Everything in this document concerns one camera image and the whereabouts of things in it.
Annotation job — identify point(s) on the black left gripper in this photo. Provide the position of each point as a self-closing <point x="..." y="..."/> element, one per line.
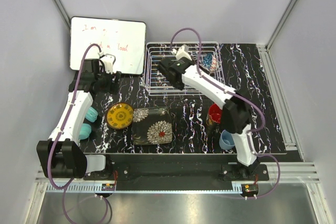
<point x="112" y="87"/>

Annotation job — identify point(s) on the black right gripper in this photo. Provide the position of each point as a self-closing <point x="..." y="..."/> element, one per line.
<point x="189" y="59"/>

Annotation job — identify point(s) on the white wire dish rack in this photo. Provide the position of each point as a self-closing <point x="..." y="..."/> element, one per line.
<point x="156" y="84"/>

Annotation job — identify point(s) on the blue patterned bowl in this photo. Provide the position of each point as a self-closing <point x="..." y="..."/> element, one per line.
<point x="210" y="63"/>

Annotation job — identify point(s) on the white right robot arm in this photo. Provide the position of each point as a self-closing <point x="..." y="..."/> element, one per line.
<point x="235" y="111"/>

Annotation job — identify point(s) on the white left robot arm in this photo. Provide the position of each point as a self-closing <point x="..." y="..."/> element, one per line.
<point x="60" y="156"/>

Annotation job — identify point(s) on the yellow patterned small plate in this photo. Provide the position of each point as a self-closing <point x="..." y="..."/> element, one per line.
<point x="119" y="116"/>

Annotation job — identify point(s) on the white whiteboard with red writing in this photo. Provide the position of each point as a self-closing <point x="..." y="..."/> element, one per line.
<point x="122" y="38"/>

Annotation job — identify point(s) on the teal cat ear headphones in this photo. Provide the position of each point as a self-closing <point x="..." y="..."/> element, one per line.
<point x="78" y="124"/>

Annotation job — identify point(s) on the black floral square plate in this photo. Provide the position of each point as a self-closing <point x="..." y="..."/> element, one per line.
<point x="152" y="126"/>

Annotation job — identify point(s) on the red black mug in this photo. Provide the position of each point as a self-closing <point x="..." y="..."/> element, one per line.
<point x="213" y="120"/>

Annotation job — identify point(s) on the light blue plastic cup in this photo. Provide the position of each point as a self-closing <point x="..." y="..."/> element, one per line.
<point x="226" y="141"/>

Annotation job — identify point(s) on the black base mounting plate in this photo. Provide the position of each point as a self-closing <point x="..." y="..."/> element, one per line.
<point x="127" y="171"/>

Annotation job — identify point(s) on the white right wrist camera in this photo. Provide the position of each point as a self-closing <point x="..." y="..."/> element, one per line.
<point x="182" y="52"/>

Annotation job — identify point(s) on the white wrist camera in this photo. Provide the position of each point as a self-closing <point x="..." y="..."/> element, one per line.
<point x="182" y="52"/>
<point x="107" y="62"/>

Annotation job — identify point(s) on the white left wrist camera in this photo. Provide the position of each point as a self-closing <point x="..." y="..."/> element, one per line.
<point x="107" y="62"/>

